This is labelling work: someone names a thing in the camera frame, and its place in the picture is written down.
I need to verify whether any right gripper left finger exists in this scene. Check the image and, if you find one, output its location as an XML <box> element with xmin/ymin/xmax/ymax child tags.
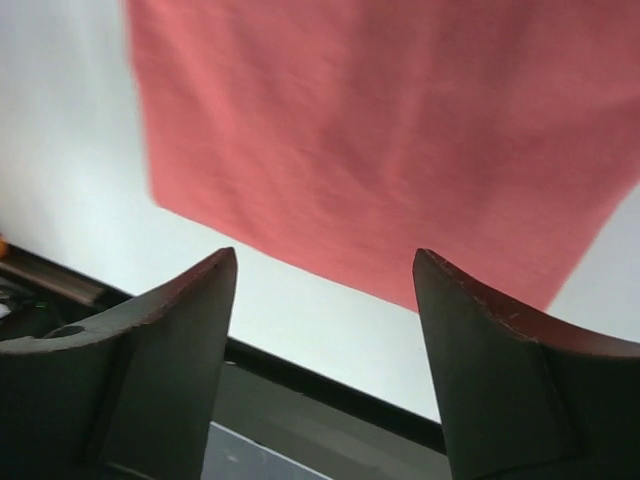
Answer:
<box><xmin>1</xmin><ymin>248</ymin><xmax>237</xmax><ymax>479</ymax></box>

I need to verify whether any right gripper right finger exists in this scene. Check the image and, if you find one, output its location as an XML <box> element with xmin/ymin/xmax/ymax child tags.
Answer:
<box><xmin>413</xmin><ymin>249</ymin><xmax>639</xmax><ymax>479</ymax></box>

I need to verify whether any red t shirt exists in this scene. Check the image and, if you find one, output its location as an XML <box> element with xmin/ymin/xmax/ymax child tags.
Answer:
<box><xmin>125</xmin><ymin>1</ymin><xmax>639</xmax><ymax>309</ymax></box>

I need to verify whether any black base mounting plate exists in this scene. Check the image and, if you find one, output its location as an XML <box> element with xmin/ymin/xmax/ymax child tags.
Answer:
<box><xmin>1</xmin><ymin>248</ymin><xmax>446</xmax><ymax>454</ymax></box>

